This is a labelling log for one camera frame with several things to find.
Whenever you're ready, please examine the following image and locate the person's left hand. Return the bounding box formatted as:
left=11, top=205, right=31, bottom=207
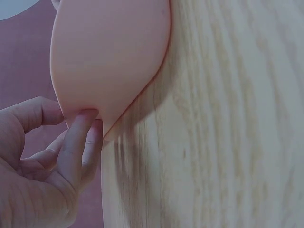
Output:
left=0, top=96, right=105, bottom=228

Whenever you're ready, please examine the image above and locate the pink plastic bowl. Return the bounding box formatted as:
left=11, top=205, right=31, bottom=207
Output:
left=50, top=0, right=172, bottom=140

